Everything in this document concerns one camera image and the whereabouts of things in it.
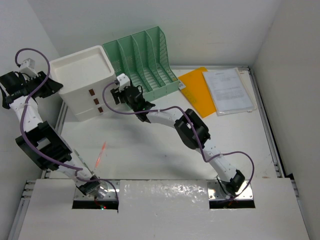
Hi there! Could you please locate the white drawer cabinet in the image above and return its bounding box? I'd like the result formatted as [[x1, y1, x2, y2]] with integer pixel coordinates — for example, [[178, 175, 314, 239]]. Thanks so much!
[[49, 45, 116, 122]]

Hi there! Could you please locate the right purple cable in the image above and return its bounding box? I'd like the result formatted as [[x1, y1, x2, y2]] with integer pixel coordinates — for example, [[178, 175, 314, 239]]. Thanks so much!
[[102, 81, 256, 198]]

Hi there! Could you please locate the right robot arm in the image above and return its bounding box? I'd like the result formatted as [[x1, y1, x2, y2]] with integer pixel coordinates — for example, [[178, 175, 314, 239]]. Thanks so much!
[[110, 86, 245, 198]]

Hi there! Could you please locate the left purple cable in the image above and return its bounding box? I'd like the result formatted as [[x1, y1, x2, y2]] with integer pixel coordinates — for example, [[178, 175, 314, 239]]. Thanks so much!
[[15, 48, 120, 201]]

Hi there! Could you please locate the brown middle drawer tab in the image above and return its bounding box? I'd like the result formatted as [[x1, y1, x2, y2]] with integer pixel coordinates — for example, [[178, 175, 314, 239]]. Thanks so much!
[[93, 98, 100, 105]]

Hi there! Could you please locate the clear document sleeve with paper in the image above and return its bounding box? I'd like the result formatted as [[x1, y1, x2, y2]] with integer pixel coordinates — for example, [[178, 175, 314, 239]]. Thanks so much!
[[202, 67, 257, 116]]

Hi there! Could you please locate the purple cable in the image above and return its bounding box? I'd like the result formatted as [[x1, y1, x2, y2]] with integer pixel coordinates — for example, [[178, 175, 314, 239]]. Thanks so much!
[[102, 81, 256, 198], [15, 48, 120, 201]]

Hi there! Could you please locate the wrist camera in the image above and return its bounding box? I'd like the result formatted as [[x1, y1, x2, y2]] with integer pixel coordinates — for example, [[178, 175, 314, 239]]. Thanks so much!
[[116, 73, 131, 91], [19, 58, 38, 78]]

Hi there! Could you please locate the green file organizer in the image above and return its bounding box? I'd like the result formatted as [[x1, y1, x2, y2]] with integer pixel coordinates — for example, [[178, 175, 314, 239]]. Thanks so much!
[[102, 26, 179, 102]]

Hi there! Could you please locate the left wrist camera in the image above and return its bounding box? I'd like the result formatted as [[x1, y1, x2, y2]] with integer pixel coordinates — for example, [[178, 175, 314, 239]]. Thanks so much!
[[19, 58, 38, 78]]

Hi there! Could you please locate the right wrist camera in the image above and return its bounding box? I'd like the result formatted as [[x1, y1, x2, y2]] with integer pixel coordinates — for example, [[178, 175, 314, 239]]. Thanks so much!
[[116, 73, 131, 91]]

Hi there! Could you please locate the orange pen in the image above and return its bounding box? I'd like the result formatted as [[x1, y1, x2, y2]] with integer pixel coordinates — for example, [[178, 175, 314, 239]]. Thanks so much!
[[94, 142, 107, 169]]

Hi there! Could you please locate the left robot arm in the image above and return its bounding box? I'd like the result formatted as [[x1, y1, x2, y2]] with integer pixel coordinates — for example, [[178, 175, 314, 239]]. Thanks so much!
[[0, 71, 108, 200]]

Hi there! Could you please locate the orange plastic folder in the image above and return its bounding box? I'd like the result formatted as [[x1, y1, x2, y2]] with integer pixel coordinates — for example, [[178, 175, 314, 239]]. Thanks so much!
[[178, 67, 216, 118]]

